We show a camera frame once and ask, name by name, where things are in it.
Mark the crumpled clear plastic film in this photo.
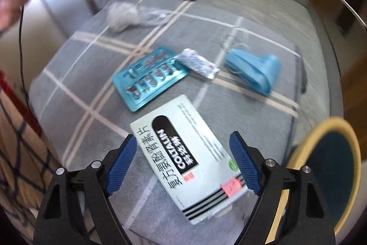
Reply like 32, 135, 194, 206
107, 0, 161, 32

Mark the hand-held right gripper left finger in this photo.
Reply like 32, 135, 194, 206
34, 134, 137, 245

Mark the white medicine box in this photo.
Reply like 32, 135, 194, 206
130, 94, 249, 225

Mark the teal blister pack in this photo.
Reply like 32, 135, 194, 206
111, 46, 191, 113

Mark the folded blue face mask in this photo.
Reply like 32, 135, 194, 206
220, 43, 283, 97

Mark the grey plaid cushion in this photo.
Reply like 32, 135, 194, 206
29, 0, 345, 245

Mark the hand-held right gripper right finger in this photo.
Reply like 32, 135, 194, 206
229, 131, 336, 245

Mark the checked cloth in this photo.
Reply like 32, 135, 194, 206
0, 70, 58, 234

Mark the stainless steel oven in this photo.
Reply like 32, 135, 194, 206
329, 0, 367, 34

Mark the black cable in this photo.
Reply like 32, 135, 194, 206
17, 2, 33, 108

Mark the yellow rimmed teal bin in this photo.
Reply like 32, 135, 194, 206
279, 116, 362, 237

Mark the small foil wrapper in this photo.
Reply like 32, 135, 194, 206
176, 48, 221, 81

